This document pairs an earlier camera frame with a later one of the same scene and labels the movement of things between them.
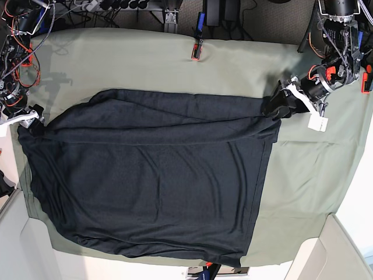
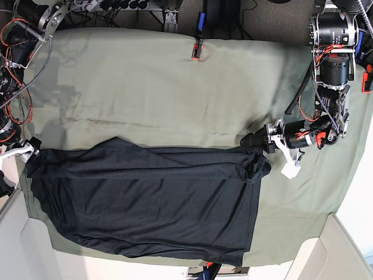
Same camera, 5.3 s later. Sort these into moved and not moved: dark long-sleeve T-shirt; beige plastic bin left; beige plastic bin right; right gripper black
Moved: right gripper black
Not moved: beige plastic bin left; dark long-sleeve T-shirt; beige plastic bin right
